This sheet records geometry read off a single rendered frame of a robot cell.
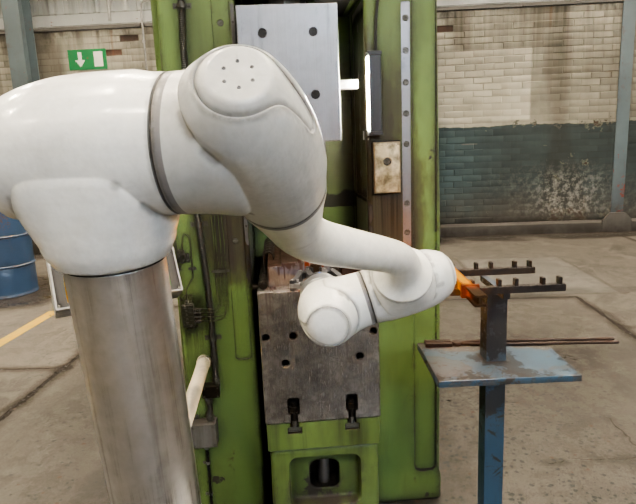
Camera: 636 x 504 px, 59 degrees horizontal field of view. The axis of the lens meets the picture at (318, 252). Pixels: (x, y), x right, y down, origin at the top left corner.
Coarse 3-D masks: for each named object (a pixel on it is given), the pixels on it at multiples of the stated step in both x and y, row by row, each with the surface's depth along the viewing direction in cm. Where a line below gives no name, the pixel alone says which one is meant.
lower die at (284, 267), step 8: (280, 256) 194; (288, 256) 188; (272, 264) 182; (280, 264) 181; (288, 264) 179; (296, 264) 179; (304, 264) 179; (272, 272) 179; (280, 272) 179; (288, 272) 179; (296, 272) 179; (272, 280) 179; (280, 280) 179; (288, 280) 180
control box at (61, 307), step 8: (168, 256) 164; (48, 264) 150; (168, 264) 163; (176, 264) 164; (48, 272) 152; (56, 272) 150; (176, 272) 163; (56, 280) 149; (176, 280) 162; (56, 288) 148; (64, 288) 149; (176, 288) 162; (56, 296) 148; (64, 296) 148; (176, 296) 167; (56, 304) 147; (64, 304) 148; (56, 312) 148; (64, 312) 150
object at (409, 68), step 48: (384, 0) 179; (432, 0) 181; (384, 48) 182; (432, 48) 184; (384, 96) 185; (432, 96) 187; (432, 144) 190; (432, 192) 193; (432, 240) 196; (384, 336) 201; (432, 336) 203; (384, 384) 204; (432, 384) 206; (384, 432) 208; (432, 432) 210; (384, 480) 212; (432, 480) 213
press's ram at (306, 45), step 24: (240, 24) 164; (264, 24) 164; (288, 24) 165; (312, 24) 165; (336, 24) 166; (264, 48) 166; (288, 48) 166; (312, 48) 167; (336, 48) 167; (312, 72) 168; (336, 72) 169; (312, 96) 170; (336, 96) 170; (336, 120) 171
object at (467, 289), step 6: (456, 270) 163; (456, 276) 156; (462, 276) 156; (462, 282) 150; (468, 282) 149; (462, 288) 144; (468, 288) 142; (474, 288) 142; (462, 294) 145; (468, 294) 145; (474, 294) 136; (480, 294) 136; (468, 300) 142; (474, 300) 139; (480, 300) 136; (474, 306) 136; (480, 306) 136
